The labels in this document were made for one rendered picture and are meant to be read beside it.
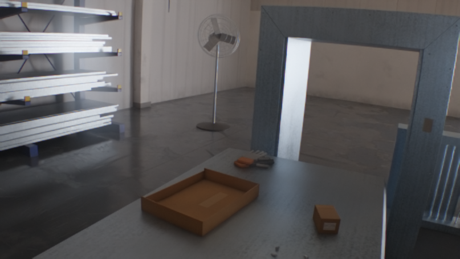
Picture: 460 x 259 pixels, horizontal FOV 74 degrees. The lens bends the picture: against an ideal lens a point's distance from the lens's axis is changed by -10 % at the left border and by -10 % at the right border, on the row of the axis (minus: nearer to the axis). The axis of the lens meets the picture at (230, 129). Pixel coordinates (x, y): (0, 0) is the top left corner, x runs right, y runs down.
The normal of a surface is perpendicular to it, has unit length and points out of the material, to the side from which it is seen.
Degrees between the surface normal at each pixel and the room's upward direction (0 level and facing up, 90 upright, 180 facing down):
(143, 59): 90
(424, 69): 90
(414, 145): 90
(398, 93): 90
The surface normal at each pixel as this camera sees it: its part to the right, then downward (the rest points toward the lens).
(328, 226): -0.04, 0.24
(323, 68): -0.48, 0.18
